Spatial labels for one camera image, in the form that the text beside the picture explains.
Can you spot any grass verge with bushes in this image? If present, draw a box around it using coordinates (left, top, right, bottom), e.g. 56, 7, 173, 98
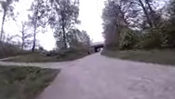
100, 38, 175, 85

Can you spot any bridge underpass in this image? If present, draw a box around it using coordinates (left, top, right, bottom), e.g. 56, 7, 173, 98
89, 41, 106, 55

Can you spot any grey asphalt path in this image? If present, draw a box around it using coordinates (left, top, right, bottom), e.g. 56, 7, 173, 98
0, 31, 175, 99

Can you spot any row of trees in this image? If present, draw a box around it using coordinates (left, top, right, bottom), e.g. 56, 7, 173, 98
0, 0, 93, 63

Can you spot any grass slope beside side path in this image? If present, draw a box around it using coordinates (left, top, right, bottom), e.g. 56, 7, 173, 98
0, 43, 91, 72

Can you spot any wood of trees and bushes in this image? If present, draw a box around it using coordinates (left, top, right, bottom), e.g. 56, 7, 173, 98
96, 0, 175, 61

